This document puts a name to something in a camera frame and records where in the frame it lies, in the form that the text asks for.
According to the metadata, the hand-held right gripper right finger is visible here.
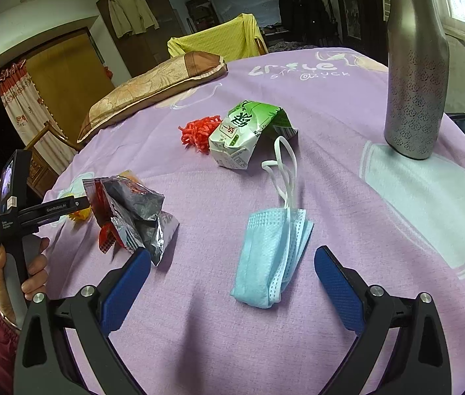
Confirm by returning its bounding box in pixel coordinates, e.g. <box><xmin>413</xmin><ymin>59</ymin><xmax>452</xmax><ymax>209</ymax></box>
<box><xmin>314</xmin><ymin>245</ymin><xmax>452</xmax><ymax>395</ymax></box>

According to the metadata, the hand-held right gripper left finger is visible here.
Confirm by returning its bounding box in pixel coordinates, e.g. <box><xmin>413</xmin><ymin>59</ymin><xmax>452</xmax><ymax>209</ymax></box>
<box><xmin>12</xmin><ymin>248</ymin><xmax>152</xmax><ymax>395</ymax></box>

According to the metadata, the yellow plastic wrapper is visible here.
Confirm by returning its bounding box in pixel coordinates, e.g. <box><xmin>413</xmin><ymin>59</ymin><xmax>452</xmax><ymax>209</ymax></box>
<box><xmin>68</xmin><ymin>206</ymin><xmax>93</xmax><ymax>225</ymax></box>

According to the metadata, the dark red snack bag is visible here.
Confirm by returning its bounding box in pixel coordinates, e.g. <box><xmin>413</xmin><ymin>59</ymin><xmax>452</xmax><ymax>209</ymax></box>
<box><xmin>84</xmin><ymin>175</ymin><xmax>179</xmax><ymax>266</ymax></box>

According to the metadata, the blue face mask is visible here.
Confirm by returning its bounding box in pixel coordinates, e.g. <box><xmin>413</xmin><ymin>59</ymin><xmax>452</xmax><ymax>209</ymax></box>
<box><xmin>230</xmin><ymin>135</ymin><xmax>314</xmax><ymax>309</ymax></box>

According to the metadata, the red shredded paper bundle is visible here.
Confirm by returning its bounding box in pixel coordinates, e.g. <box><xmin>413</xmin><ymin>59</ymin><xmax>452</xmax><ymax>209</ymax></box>
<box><xmin>178</xmin><ymin>115</ymin><xmax>221</xmax><ymax>154</ymax></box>

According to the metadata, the green and white drink carton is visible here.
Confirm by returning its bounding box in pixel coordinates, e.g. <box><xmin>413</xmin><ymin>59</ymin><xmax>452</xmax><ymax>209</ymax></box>
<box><xmin>208</xmin><ymin>99</ymin><xmax>299</xmax><ymax>170</ymax></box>

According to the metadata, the person's left forearm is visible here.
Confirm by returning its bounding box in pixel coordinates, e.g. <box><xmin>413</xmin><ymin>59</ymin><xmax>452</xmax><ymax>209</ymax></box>
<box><xmin>0</xmin><ymin>306</ymin><xmax>21</xmax><ymax>395</ymax></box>

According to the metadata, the person's left hand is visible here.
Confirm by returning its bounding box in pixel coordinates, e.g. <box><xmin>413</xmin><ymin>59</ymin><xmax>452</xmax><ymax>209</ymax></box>
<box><xmin>0</xmin><ymin>236</ymin><xmax>50</xmax><ymax>327</ymax></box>

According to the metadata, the carved wooden chair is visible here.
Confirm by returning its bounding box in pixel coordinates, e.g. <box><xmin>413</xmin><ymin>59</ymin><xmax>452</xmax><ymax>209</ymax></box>
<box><xmin>24</xmin><ymin>120</ymin><xmax>81</xmax><ymax>198</ymax></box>

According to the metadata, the white floral curtain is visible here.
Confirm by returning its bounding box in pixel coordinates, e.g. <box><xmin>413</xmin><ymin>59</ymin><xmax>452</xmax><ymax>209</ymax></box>
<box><xmin>0</xmin><ymin>61</ymin><xmax>77</xmax><ymax>164</ymax></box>

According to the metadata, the brown patterned pillow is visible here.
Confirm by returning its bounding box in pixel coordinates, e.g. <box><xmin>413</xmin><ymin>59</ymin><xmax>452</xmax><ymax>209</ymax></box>
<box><xmin>77</xmin><ymin>50</ymin><xmax>227</xmax><ymax>144</ymax></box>

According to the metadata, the silver metal bottle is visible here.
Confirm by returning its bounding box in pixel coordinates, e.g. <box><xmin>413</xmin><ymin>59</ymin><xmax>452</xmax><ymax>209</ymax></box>
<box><xmin>382</xmin><ymin>0</ymin><xmax>451</xmax><ymax>160</ymax></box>

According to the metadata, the dark wooden wardrobe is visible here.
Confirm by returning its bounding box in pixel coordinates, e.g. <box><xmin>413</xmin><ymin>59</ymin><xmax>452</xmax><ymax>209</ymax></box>
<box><xmin>96</xmin><ymin>0</ymin><xmax>188</xmax><ymax>79</ymax></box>

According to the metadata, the beige hanging jacket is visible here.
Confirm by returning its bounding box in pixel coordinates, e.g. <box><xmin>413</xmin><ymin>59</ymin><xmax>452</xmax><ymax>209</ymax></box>
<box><xmin>107</xmin><ymin>0</ymin><xmax>157</xmax><ymax>39</ymax></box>

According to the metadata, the chair with yellow cover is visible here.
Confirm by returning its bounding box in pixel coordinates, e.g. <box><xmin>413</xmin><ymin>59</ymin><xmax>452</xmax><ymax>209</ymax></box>
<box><xmin>167</xmin><ymin>13</ymin><xmax>269</xmax><ymax>62</ymax></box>

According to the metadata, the black hanging coat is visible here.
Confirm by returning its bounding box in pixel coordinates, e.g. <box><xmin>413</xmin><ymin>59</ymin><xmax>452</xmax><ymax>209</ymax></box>
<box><xmin>278</xmin><ymin>0</ymin><xmax>332</xmax><ymax>42</ymax></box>

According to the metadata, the white backdrop sheet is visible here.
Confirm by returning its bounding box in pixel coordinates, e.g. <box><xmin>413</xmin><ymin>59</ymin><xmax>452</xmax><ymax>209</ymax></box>
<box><xmin>210</xmin><ymin>0</ymin><xmax>282</xmax><ymax>27</ymax></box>

